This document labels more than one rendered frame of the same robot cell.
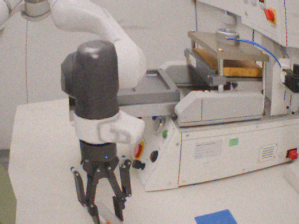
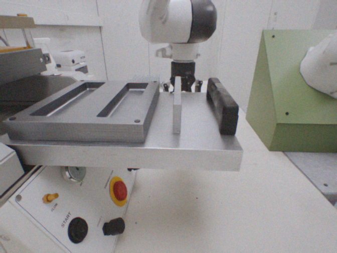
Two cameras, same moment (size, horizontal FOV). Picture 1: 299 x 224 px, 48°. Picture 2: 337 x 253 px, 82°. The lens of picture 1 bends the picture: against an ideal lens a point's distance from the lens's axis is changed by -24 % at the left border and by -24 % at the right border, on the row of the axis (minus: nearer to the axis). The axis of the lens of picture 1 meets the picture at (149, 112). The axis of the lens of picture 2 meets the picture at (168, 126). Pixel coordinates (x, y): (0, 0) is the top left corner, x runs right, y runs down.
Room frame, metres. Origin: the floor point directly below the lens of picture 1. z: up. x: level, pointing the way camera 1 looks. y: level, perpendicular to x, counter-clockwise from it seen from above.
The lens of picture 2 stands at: (1.33, 0.20, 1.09)
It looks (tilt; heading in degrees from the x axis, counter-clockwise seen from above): 27 degrees down; 193
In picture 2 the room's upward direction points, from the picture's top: straight up
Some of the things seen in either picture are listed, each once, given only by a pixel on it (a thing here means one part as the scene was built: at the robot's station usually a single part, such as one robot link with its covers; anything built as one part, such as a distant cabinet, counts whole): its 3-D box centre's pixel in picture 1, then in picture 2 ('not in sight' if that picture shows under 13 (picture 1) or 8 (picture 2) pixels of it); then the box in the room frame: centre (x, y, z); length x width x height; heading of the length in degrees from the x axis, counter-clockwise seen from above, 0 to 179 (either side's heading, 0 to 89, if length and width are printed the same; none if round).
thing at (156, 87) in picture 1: (139, 85); (103, 102); (1.06, 0.03, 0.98); 0.20 x 0.17 x 0.03; 10
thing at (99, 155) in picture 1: (99, 157); (182, 76); (0.71, 0.10, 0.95); 0.08 x 0.08 x 0.09
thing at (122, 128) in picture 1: (108, 125); (175, 51); (0.70, 0.07, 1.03); 0.13 x 0.12 x 0.05; 31
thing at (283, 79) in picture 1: (290, 86); not in sight; (0.91, -0.40, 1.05); 0.15 x 0.05 x 0.15; 10
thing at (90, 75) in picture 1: (86, 70); (190, 15); (0.75, 0.12, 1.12); 0.18 x 0.10 x 0.13; 24
